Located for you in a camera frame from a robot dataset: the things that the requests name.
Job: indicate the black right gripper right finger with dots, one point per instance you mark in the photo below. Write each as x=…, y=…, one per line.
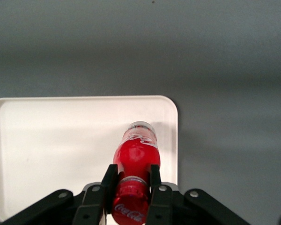
x=164, y=199

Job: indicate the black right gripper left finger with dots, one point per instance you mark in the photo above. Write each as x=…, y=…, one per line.
x=93, y=199

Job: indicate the white plastic tray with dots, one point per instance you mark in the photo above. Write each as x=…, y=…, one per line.
x=61, y=145

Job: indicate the red coke bottle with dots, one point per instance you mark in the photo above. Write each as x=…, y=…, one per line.
x=135, y=168

